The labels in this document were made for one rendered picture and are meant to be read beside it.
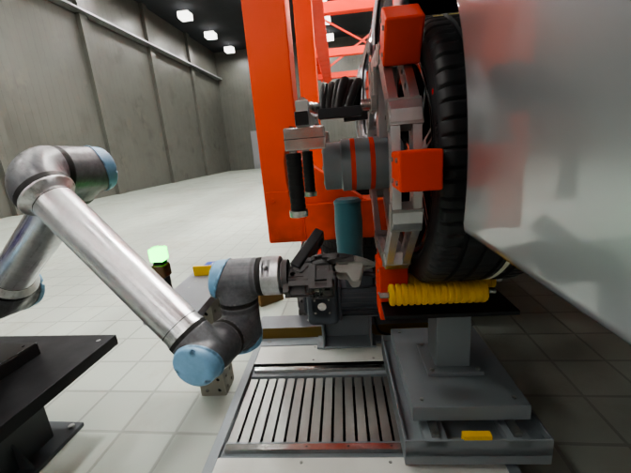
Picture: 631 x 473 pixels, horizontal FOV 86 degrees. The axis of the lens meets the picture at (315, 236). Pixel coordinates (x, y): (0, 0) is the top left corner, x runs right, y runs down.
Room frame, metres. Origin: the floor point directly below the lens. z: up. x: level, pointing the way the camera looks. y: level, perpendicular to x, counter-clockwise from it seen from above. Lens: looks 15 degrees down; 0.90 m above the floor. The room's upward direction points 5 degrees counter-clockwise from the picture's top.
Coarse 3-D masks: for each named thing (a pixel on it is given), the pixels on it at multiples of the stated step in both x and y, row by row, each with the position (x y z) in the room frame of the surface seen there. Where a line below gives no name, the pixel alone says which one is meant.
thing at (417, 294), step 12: (396, 288) 0.81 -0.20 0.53; (408, 288) 0.81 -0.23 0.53; (420, 288) 0.80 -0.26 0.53; (432, 288) 0.79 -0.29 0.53; (444, 288) 0.79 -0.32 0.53; (456, 288) 0.79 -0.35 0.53; (468, 288) 0.79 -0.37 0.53; (480, 288) 0.78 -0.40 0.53; (492, 288) 0.80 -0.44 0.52; (396, 300) 0.80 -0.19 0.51; (408, 300) 0.79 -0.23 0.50; (420, 300) 0.79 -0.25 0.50; (432, 300) 0.79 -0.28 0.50; (444, 300) 0.78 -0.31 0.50; (456, 300) 0.78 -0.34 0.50; (468, 300) 0.79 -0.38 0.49; (480, 300) 0.79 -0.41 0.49
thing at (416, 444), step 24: (384, 336) 1.18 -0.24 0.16; (384, 360) 1.10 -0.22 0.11; (408, 408) 0.82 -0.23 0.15; (408, 432) 0.74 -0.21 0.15; (432, 432) 0.70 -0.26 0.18; (456, 432) 0.73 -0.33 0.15; (480, 432) 0.69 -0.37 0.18; (504, 432) 0.70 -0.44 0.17; (528, 432) 0.71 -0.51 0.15; (408, 456) 0.69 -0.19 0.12; (432, 456) 0.69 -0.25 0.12; (456, 456) 0.68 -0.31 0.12; (480, 456) 0.68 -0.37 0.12; (504, 456) 0.67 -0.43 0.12; (528, 456) 0.67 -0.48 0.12
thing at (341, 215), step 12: (336, 204) 1.05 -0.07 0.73; (348, 204) 1.03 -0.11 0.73; (360, 204) 1.05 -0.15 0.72; (336, 216) 1.05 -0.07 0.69; (348, 216) 1.03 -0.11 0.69; (360, 216) 1.04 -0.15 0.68; (336, 228) 1.05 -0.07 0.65; (348, 228) 1.03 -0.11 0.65; (360, 228) 1.04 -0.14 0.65; (336, 240) 1.06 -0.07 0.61; (348, 240) 1.03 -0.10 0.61; (360, 240) 1.04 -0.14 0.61; (348, 252) 1.03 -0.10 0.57; (360, 252) 1.04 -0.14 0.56; (372, 276) 1.03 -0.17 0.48
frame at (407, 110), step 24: (384, 72) 0.75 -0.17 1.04; (408, 72) 0.74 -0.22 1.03; (384, 96) 0.75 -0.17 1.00; (408, 96) 0.71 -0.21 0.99; (408, 120) 0.67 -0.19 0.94; (384, 192) 1.15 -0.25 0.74; (408, 216) 0.67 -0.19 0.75; (384, 240) 0.97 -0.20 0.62; (408, 240) 0.72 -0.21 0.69; (384, 264) 0.81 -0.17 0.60; (408, 264) 0.81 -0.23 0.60
